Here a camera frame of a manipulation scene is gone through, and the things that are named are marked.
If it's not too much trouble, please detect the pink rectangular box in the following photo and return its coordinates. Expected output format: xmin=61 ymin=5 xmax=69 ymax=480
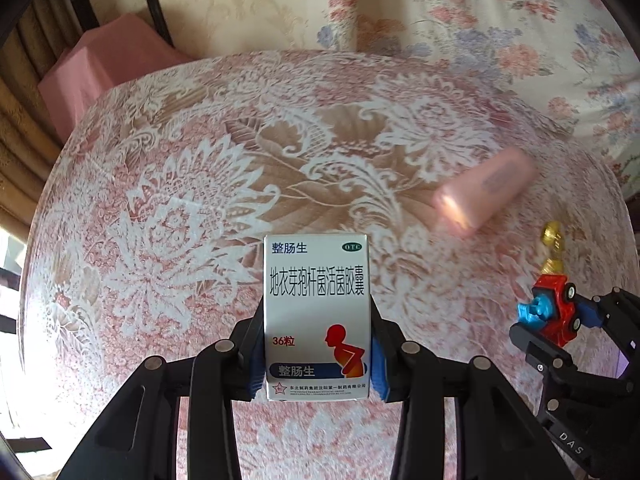
xmin=432 ymin=149 xmax=538 ymax=238

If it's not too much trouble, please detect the white medicine box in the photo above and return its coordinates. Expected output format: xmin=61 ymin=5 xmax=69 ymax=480
xmin=263 ymin=234 xmax=373 ymax=402

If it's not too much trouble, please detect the gold cone-shaped toy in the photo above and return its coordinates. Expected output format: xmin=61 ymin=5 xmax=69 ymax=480
xmin=540 ymin=221 xmax=568 ymax=277

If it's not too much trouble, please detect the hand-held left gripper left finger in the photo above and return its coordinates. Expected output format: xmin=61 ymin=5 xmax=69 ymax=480
xmin=60 ymin=305 xmax=268 ymax=480

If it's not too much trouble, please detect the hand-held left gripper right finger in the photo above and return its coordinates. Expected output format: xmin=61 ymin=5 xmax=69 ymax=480
xmin=370 ymin=305 xmax=566 ymax=480

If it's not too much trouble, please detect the red toy car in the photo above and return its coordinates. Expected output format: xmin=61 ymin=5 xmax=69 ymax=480
xmin=517 ymin=272 xmax=583 ymax=347

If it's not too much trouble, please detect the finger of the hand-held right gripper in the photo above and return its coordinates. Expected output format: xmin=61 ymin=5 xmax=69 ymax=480
xmin=571 ymin=287 xmax=640 ymax=362
xmin=509 ymin=320 xmax=582 ymax=392

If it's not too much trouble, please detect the gold striped curtain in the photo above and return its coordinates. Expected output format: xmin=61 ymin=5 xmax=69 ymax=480
xmin=0 ymin=0 xmax=77 ymax=223

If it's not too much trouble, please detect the pink cloth-covered stool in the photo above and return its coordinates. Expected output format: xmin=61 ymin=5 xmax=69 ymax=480
xmin=37 ymin=12 xmax=193 ymax=147

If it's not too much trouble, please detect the cream floral sheet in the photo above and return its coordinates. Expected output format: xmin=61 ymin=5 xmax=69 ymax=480
xmin=315 ymin=0 xmax=640 ymax=192

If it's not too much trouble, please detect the pink lace bedspread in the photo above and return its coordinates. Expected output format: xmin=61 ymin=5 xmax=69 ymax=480
xmin=17 ymin=49 xmax=633 ymax=480

